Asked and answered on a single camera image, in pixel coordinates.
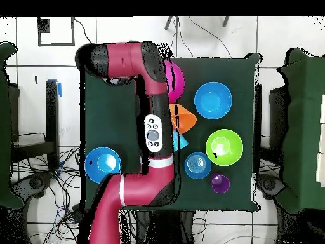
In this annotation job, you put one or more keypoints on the light blue cup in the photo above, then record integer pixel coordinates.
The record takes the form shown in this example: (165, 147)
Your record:
(183, 143)

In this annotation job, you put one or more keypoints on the orange bowl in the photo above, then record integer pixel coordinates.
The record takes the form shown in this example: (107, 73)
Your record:
(186, 119)

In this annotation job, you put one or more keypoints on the small light blue bowl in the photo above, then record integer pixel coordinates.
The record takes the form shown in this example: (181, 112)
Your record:
(198, 165)

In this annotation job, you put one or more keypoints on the pink bowl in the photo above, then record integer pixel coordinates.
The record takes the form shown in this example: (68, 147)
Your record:
(177, 81)

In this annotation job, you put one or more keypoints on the large blue bowl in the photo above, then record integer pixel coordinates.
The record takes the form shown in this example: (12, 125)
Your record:
(213, 100)
(101, 164)

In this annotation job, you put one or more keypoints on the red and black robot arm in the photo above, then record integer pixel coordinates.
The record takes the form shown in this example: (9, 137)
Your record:
(142, 185)

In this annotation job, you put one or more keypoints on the lime green bowl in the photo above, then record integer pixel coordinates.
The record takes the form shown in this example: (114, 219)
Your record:
(224, 147)

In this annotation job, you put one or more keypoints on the purple cup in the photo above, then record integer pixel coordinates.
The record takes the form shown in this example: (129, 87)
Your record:
(220, 183)

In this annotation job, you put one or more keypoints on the dark green tablecloth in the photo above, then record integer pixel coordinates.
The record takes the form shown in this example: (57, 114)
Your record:
(215, 71)

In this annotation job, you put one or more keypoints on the grey chair base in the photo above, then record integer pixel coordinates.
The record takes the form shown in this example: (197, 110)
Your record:
(35, 183)
(269, 185)

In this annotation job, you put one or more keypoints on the green cloth covered table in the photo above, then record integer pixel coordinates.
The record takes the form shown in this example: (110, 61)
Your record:
(304, 127)
(5, 127)

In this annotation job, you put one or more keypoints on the black stand post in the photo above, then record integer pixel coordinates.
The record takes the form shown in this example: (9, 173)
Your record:
(258, 114)
(52, 114)

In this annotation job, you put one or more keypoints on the camera tripod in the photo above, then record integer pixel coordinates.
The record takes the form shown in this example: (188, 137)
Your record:
(168, 23)

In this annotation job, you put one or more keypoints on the black square floor frame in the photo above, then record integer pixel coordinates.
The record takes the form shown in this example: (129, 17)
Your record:
(43, 25)

